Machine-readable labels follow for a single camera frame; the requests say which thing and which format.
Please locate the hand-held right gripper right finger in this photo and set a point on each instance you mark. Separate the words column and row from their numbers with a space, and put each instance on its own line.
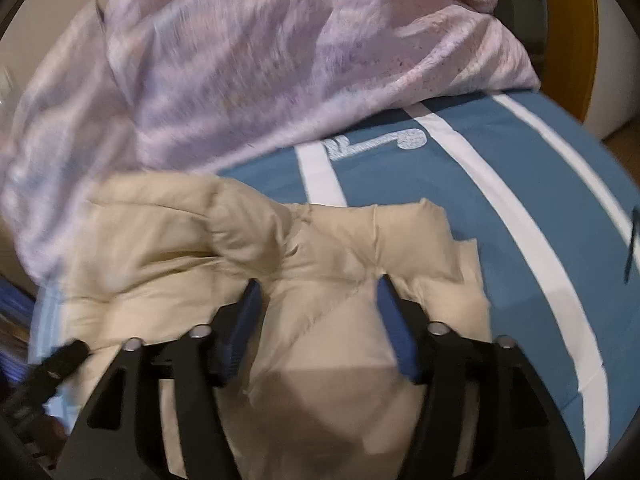
column 397, row 330

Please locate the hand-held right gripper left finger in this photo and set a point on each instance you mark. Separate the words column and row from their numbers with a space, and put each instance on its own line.
column 242, row 325

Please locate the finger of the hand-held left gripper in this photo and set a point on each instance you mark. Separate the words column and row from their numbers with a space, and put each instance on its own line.
column 67, row 357

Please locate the beige puffer jacket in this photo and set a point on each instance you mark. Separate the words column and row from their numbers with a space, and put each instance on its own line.
column 325, row 270

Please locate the blue printed board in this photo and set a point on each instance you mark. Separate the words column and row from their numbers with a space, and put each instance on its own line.
column 15, row 310

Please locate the blue white-striped bedsheet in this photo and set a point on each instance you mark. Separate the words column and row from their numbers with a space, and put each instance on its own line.
column 500, row 200

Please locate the lilac duvet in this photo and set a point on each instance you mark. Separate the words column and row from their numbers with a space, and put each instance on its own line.
column 250, row 60

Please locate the white furniture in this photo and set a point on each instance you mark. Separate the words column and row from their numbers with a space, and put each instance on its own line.
column 615, row 85

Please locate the dark panel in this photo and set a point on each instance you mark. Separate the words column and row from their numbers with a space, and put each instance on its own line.
column 520, row 0

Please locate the orange wooden frame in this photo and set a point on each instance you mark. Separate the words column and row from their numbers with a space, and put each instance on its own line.
column 575, row 60

